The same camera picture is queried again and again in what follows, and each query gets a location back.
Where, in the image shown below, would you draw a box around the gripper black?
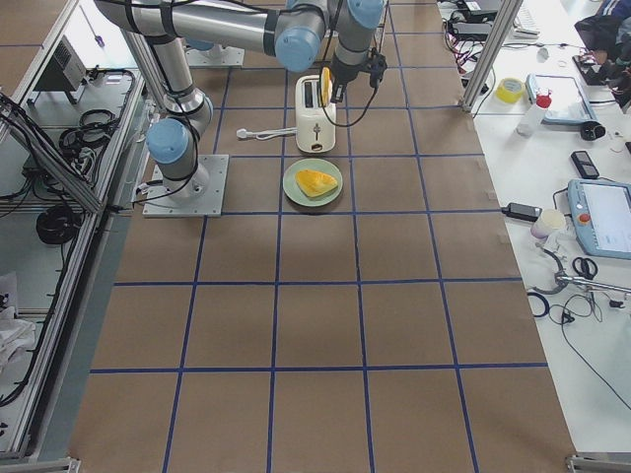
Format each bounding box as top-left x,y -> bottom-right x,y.
330,48 -> 368,102

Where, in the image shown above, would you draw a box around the cream white toaster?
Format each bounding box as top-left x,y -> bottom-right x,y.
295,75 -> 336,154

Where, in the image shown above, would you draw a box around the bread slice in toaster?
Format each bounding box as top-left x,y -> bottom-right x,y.
318,66 -> 332,108

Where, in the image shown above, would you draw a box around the green plate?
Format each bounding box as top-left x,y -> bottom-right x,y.
283,159 -> 343,207

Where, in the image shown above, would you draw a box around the bread piece on plate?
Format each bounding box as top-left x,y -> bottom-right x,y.
295,169 -> 338,198

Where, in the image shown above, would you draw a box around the yellow tape roll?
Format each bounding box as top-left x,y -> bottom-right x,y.
495,78 -> 526,104

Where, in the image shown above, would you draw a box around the red capped bottle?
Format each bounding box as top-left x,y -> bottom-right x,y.
516,90 -> 552,137

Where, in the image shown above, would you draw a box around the black power adapter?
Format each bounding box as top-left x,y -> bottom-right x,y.
501,202 -> 542,223

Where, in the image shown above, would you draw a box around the far teach pendant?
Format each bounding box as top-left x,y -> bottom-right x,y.
526,74 -> 596,125

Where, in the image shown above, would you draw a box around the teach pendant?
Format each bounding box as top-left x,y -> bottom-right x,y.
567,179 -> 630,260
526,74 -> 596,125

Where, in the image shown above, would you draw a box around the white paper cup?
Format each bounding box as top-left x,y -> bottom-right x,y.
530,209 -> 567,239

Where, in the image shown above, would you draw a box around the near teach pendant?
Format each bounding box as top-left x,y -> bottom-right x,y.
567,179 -> 630,260

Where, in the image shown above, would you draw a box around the black scissors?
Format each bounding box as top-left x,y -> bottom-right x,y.
572,256 -> 598,280

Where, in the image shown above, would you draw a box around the white toaster power cord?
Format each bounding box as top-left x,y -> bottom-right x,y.
236,125 -> 298,142

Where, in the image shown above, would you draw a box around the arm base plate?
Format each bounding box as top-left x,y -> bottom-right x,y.
185,44 -> 245,68
142,155 -> 229,218

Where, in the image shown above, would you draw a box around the aluminium frame post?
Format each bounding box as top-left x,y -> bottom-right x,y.
460,0 -> 523,111

